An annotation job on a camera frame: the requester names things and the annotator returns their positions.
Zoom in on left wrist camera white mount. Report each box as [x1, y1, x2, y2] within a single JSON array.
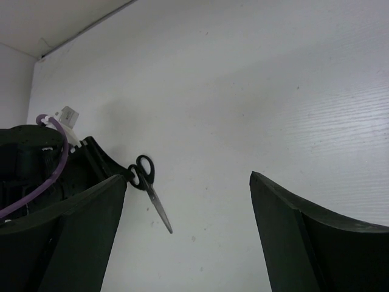
[[36, 106, 81, 152]]

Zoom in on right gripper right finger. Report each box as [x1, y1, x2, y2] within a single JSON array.
[[250, 172, 388, 291]]

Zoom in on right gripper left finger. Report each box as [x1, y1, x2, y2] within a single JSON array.
[[1, 175, 126, 291]]

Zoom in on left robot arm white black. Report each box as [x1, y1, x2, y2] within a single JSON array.
[[1, 125, 135, 221]]

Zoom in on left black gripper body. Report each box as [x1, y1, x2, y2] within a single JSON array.
[[54, 136, 134, 201]]

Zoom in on black handled scissors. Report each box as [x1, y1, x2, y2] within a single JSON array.
[[128, 155, 173, 234]]

